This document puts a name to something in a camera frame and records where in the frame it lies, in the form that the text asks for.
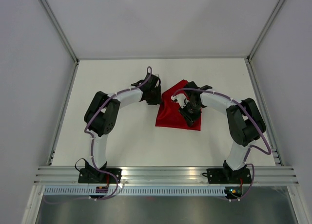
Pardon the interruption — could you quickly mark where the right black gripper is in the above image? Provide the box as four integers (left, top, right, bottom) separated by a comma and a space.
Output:
178, 101, 202, 127

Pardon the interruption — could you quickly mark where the red cloth napkin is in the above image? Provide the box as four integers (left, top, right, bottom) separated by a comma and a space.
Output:
155, 79, 201, 131

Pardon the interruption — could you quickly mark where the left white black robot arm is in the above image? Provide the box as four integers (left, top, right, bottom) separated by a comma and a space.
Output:
79, 72, 161, 183

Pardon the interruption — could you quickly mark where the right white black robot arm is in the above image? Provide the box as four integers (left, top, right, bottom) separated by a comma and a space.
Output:
171, 81, 267, 183

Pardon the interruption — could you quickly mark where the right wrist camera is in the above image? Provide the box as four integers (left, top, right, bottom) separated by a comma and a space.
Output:
171, 93, 189, 108

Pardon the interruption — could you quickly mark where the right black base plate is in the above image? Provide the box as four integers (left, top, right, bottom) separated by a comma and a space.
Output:
206, 168, 252, 184

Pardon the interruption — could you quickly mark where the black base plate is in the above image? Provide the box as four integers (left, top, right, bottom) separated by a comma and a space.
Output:
206, 168, 252, 184
78, 167, 122, 184

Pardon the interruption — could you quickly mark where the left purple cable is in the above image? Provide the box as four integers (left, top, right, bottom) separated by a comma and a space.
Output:
43, 66, 154, 205

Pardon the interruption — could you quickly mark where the purple cable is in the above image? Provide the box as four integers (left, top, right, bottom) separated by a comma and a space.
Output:
43, 66, 154, 205
172, 87, 273, 203

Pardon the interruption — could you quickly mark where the white slotted cable duct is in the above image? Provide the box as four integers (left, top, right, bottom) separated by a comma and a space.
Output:
43, 186, 226, 196

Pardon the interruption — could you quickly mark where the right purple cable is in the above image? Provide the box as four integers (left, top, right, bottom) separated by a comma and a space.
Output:
172, 87, 273, 203

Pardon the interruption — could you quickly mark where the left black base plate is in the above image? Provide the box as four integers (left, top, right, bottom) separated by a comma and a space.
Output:
78, 167, 122, 184

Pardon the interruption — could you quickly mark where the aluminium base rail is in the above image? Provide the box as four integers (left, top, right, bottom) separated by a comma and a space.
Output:
33, 166, 299, 187

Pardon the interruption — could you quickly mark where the left aluminium frame post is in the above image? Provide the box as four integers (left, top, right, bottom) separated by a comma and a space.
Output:
38, 0, 79, 64

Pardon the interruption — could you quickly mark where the aluminium frame post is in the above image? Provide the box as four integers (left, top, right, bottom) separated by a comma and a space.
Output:
38, 0, 79, 64
245, 0, 287, 63

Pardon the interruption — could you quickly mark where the right aluminium frame post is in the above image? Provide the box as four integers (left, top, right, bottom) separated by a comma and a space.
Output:
245, 0, 287, 63

